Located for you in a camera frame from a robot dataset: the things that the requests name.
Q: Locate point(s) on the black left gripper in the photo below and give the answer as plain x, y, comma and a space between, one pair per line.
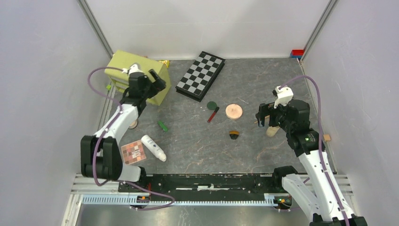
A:
158, 85

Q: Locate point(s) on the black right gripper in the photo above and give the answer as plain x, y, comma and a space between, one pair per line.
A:
266, 109

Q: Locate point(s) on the round pink powder puff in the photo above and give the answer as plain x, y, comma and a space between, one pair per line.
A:
233, 111

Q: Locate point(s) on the black kabuki brush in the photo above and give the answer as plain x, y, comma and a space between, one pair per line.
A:
234, 134

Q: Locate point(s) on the red black lip pencil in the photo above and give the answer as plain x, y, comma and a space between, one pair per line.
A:
213, 114

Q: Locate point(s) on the dark green round compact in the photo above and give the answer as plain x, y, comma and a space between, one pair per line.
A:
211, 105

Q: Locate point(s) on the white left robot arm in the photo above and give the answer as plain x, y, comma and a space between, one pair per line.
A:
100, 153

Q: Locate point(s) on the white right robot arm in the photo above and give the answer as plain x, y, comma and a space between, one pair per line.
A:
326, 205

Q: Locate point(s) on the yellow owl toy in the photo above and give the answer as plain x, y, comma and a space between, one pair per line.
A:
165, 62

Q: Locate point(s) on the black white chessboard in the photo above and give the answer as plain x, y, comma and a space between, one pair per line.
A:
200, 76

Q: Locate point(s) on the green lipstick tube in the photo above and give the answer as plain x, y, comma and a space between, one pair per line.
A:
163, 126

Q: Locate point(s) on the small round cream jar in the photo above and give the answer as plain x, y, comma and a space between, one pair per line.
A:
133, 125

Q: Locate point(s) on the red blue blocks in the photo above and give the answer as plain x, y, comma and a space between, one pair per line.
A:
297, 53

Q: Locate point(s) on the small wooden cube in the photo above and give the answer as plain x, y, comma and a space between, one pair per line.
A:
326, 137

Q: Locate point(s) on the white lotion tube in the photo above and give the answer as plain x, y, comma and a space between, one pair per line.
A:
150, 144

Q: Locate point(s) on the eyeshadow palette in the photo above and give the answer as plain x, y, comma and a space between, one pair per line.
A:
133, 152

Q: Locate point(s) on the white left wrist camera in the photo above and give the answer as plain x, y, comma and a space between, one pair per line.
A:
134, 68

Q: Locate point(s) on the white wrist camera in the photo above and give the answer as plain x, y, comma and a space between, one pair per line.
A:
134, 68
284, 95

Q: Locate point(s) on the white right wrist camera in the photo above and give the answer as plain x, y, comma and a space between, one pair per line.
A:
284, 95

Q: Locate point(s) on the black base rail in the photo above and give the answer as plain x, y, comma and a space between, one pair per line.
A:
213, 187

